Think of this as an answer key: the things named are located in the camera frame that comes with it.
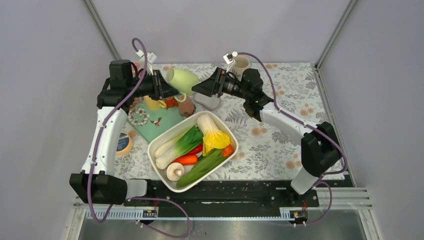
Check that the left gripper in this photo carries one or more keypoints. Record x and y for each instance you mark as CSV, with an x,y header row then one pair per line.
x,y
162,89

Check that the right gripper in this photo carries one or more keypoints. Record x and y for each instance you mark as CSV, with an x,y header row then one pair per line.
x,y
214,85

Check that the light green mug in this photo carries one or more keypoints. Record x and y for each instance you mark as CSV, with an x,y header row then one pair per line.
x,y
183,81

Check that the yellow mug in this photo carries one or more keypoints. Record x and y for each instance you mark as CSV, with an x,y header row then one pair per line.
x,y
154,105

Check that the cream floral mug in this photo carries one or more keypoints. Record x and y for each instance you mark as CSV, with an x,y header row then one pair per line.
x,y
241,64

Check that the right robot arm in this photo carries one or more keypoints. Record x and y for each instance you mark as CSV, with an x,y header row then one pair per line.
x,y
319,144

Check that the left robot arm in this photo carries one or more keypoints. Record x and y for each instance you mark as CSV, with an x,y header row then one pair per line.
x,y
96,183

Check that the small orange mug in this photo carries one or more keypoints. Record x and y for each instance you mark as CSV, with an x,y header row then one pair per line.
x,y
171,102

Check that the terracotta pink mug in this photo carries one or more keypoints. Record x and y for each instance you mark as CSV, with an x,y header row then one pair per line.
x,y
186,107

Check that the grey sponge pad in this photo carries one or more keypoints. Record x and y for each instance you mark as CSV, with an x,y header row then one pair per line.
x,y
210,103

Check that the green floral tray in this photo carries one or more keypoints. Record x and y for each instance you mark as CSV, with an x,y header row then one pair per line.
x,y
151,124

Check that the pink tall cup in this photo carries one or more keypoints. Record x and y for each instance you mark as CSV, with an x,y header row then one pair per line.
x,y
135,67

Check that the white rectangular basin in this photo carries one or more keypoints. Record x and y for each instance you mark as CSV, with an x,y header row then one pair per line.
x,y
177,130

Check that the napa cabbage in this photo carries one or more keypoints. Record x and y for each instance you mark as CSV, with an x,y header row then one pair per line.
x,y
213,137

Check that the bok choy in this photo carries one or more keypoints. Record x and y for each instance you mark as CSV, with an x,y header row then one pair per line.
x,y
178,146

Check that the red chili pepper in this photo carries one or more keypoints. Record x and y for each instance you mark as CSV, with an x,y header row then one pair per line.
x,y
196,150

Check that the yellow tape roll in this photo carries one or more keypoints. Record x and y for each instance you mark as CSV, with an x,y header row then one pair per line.
x,y
125,144

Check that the orange carrot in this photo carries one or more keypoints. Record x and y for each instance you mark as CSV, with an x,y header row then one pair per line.
x,y
190,159

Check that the green cucumber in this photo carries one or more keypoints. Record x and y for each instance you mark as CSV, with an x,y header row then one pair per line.
x,y
207,164

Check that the white mushroom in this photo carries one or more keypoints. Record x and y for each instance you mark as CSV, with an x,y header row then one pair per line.
x,y
175,171

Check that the floral tablecloth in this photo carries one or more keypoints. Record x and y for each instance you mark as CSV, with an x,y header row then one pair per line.
x,y
264,152

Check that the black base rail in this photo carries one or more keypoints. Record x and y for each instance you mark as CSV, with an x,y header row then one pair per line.
x,y
270,193

